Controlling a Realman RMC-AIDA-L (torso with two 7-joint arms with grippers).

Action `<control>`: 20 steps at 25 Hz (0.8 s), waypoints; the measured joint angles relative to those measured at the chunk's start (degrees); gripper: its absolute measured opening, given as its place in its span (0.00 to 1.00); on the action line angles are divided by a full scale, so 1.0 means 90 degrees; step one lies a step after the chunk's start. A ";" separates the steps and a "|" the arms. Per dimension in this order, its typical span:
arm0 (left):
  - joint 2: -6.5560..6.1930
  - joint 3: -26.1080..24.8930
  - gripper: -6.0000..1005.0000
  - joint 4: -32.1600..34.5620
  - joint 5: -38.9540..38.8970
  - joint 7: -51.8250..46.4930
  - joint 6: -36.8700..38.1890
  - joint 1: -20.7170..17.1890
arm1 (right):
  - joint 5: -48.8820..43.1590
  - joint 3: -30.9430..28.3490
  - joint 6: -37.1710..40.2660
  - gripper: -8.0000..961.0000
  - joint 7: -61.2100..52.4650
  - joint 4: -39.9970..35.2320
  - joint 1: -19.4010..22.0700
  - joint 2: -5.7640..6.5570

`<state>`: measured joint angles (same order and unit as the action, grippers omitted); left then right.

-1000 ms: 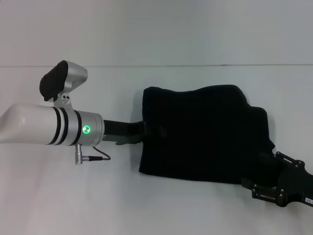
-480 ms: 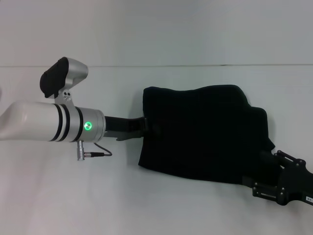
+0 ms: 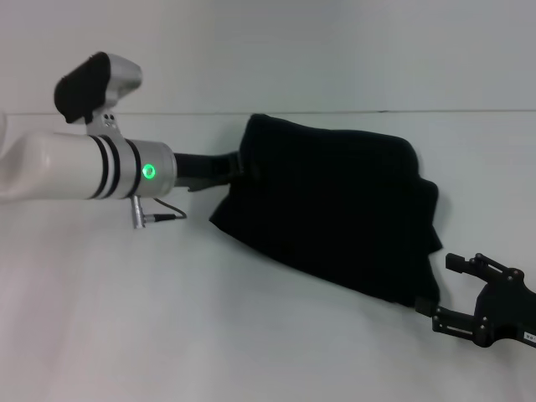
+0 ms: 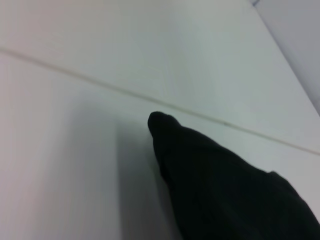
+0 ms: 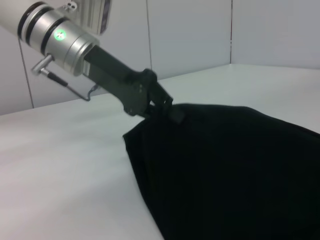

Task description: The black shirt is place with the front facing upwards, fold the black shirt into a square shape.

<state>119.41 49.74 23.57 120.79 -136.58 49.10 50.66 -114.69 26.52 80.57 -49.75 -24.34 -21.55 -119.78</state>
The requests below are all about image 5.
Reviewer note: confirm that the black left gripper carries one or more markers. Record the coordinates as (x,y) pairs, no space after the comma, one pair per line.
(120,80)

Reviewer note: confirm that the black shirt with FREE print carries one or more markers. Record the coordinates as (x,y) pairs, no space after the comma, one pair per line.
(225,175)

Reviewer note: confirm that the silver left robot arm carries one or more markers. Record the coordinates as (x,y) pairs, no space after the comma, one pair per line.
(37,22)

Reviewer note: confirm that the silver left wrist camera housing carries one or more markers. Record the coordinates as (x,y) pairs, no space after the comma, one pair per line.
(95,15)

